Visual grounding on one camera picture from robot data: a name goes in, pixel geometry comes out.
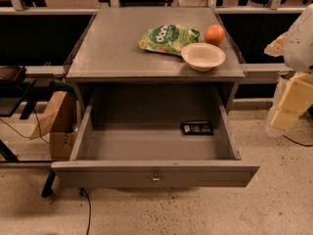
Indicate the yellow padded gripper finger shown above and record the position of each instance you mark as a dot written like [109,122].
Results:
[295,100]

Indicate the black rxbar chocolate bar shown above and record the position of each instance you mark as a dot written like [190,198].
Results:
[201,127]

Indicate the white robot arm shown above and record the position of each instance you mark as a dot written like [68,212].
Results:
[296,46]

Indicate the grey open top drawer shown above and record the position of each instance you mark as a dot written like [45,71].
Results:
[128,153]

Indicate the small metal drawer knob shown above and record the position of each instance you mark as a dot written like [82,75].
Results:
[156,179]

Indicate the white paper bowl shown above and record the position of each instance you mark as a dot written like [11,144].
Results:
[203,56]

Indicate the orange fruit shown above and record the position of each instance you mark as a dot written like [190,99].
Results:
[214,34]

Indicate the green chips bag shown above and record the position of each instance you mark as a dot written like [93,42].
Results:
[168,39]

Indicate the grey wooden cabinet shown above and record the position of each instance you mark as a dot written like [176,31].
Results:
[157,99]

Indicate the brown cardboard box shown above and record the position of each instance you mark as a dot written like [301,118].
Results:
[57,121]

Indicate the black stand at left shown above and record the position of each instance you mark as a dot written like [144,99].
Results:
[14,86]

